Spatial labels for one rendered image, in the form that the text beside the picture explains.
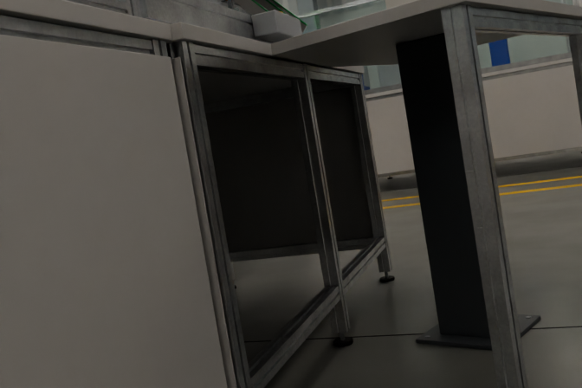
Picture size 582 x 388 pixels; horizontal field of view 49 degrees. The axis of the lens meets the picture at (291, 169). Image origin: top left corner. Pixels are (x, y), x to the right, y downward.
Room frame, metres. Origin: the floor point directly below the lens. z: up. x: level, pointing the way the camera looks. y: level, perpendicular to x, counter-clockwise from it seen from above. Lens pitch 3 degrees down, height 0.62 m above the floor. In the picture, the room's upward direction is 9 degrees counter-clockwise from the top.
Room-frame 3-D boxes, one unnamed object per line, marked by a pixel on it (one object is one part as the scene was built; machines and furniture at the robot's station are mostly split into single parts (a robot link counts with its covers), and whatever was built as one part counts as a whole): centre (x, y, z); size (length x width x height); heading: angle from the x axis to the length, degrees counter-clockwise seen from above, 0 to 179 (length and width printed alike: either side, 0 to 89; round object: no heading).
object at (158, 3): (1.64, 0.09, 0.91); 0.89 x 0.06 x 0.11; 160
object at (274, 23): (1.80, -0.03, 0.93); 0.21 x 0.07 x 0.06; 160
